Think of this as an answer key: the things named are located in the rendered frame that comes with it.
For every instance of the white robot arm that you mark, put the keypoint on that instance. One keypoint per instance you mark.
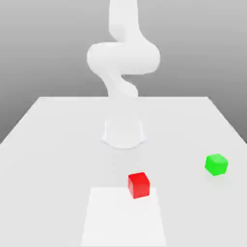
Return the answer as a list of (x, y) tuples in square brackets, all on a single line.
[(123, 57)]

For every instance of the small red cube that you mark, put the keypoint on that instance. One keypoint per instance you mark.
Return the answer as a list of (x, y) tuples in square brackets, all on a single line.
[(139, 185)]

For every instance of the small green cube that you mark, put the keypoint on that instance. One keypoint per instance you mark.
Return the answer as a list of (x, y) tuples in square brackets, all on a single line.
[(216, 164)]

